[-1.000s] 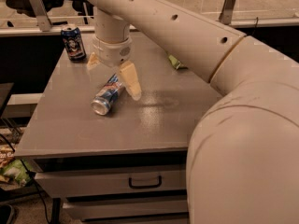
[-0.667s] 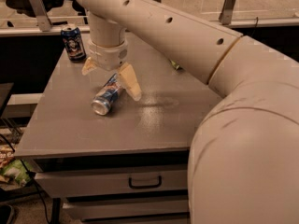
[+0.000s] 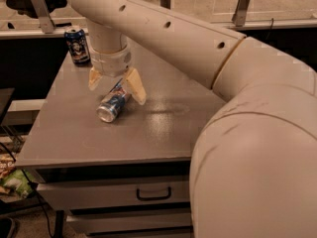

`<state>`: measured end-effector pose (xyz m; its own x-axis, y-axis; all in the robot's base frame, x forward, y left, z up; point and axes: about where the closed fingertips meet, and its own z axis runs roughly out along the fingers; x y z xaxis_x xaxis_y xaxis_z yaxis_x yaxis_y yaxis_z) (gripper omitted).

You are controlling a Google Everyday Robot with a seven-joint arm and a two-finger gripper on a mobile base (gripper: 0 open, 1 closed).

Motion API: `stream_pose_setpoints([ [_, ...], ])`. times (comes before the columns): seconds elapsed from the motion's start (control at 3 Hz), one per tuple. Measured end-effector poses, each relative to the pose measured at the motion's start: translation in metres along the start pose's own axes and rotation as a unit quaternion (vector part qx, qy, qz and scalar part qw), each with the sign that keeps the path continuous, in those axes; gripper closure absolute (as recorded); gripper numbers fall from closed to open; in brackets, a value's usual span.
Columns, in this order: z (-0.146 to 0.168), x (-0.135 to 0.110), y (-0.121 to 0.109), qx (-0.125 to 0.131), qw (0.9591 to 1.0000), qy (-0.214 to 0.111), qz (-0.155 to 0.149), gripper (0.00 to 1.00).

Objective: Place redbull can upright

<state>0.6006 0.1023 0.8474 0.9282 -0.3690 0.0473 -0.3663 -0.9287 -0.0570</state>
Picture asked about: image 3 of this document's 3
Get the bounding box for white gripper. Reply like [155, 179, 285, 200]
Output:
[88, 46, 147, 105]

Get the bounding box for red bull can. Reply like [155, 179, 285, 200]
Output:
[96, 79, 131, 123]

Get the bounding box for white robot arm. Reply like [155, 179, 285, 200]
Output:
[67, 0, 317, 238]

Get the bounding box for dark blue soda can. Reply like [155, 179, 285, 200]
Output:
[64, 27, 90, 65]

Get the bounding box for grey drawer cabinet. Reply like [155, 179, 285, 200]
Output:
[18, 44, 224, 238]

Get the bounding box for black office chair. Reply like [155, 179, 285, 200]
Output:
[5, 0, 68, 20]

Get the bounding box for snack bags on floor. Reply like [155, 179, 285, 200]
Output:
[0, 155, 34, 198]

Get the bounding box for left metal bracket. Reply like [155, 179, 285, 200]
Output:
[30, 0, 55, 34]

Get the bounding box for black drawer handle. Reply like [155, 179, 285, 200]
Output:
[136, 186, 172, 201]

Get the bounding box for black cable on floor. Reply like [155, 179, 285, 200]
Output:
[0, 142, 54, 238]

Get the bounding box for right metal bracket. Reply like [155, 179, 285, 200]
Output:
[232, 0, 251, 27]

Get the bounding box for metal rail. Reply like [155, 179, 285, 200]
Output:
[0, 18, 317, 40]

